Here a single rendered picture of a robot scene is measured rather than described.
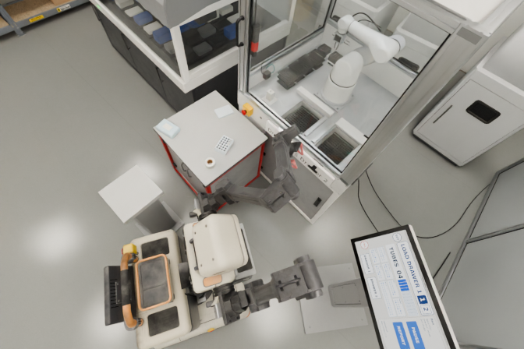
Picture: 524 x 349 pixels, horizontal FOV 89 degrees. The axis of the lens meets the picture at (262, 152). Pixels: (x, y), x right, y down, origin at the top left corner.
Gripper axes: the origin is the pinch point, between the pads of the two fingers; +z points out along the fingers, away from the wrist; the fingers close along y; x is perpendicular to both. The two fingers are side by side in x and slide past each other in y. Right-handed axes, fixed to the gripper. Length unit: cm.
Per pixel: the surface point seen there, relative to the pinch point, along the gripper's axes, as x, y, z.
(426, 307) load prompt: -50, -40, 56
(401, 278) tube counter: -40, -32, 52
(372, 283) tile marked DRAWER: -26, -36, 54
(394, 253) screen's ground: -37, -22, 47
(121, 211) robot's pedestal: 89, -59, -32
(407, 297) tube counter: -42, -38, 55
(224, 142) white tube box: 64, 13, -14
